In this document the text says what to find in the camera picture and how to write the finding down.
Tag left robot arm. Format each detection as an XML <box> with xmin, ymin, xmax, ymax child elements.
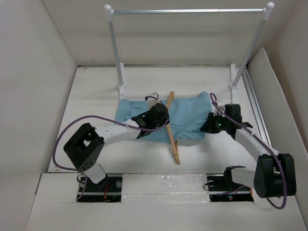
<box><xmin>64</xmin><ymin>103</ymin><xmax>169</xmax><ymax>191</ymax></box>

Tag white metal clothes rack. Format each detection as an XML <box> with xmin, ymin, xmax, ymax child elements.
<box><xmin>104</xmin><ymin>2</ymin><xmax>275</xmax><ymax>103</ymax></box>

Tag aluminium rail on right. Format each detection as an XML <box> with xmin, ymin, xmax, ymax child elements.
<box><xmin>242</xmin><ymin>71</ymin><xmax>271</xmax><ymax>146</ymax></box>

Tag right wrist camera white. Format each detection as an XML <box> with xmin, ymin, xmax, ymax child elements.
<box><xmin>212</xmin><ymin>100</ymin><xmax>225</xmax><ymax>111</ymax></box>

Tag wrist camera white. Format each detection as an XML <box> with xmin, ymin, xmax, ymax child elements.
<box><xmin>145</xmin><ymin>92</ymin><xmax>159</xmax><ymax>107</ymax></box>
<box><xmin>212</xmin><ymin>100</ymin><xmax>225</xmax><ymax>111</ymax></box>

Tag wooden clothes hanger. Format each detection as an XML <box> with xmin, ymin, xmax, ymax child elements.
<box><xmin>165</xmin><ymin>91</ymin><xmax>181</xmax><ymax>166</ymax></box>

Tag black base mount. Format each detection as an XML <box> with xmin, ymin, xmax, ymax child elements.
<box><xmin>203</xmin><ymin>174</ymin><xmax>254</xmax><ymax>203</ymax></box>
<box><xmin>76</xmin><ymin>174</ymin><xmax>123</xmax><ymax>203</ymax></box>

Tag light blue trousers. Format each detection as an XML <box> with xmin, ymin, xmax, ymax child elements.
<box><xmin>115</xmin><ymin>91</ymin><xmax>212</xmax><ymax>141</ymax></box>

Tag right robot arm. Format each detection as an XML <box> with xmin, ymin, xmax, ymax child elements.
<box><xmin>201</xmin><ymin>102</ymin><xmax>296</xmax><ymax>198</ymax></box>

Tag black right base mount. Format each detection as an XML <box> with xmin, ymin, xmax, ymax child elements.
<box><xmin>203</xmin><ymin>174</ymin><xmax>254</xmax><ymax>203</ymax></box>

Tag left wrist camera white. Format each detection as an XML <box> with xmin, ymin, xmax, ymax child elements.
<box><xmin>145</xmin><ymin>92</ymin><xmax>159</xmax><ymax>107</ymax></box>

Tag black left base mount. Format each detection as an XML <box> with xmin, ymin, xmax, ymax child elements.
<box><xmin>76</xmin><ymin>174</ymin><xmax>123</xmax><ymax>203</ymax></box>

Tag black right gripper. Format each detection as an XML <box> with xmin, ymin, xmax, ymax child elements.
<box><xmin>200</xmin><ymin>112</ymin><xmax>230</xmax><ymax>133</ymax></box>

